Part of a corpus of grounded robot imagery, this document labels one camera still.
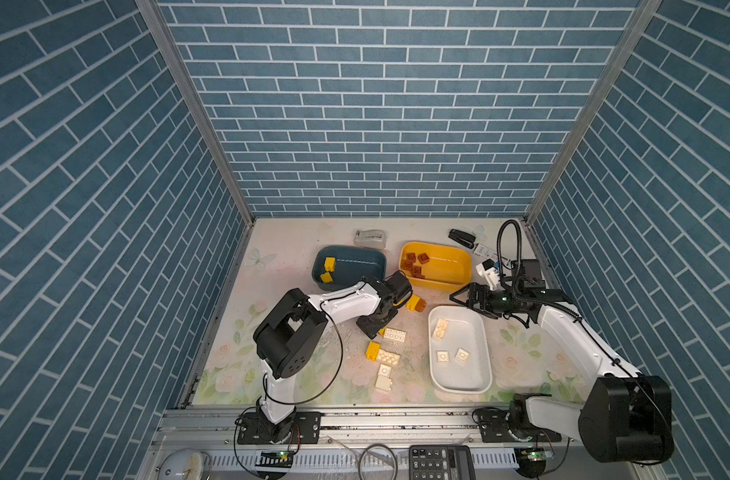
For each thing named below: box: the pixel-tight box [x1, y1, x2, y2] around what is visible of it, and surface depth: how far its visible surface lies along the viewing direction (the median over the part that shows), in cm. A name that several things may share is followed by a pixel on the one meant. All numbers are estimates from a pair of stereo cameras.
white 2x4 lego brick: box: [383, 327, 407, 343], surface depth 90 cm
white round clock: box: [157, 448, 212, 480], surface depth 65 cm
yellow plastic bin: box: [398, 241, 473, 291], surface depth 109 cm
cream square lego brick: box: [374, 375, 393, 392], surface depth 82 cm
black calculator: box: [409, 444, 476, 480], surface depth 69 cm
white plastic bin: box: [428, 306, 492, 395], surface depth 86 cm
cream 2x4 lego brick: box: [434, 318, 449, 340], surface depth 91 cm
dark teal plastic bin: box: [312, 245, 388, 291], surface depth 110 cm
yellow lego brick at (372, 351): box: [366, 341, 381, 362], surface depth 86 cm
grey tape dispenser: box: [354, 229, 385, 249], surface depth 114 cm
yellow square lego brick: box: [324, 257, 336, 272], surface depth 105 cm
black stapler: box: [448, 229, 476, 249], surface depth 116 cm
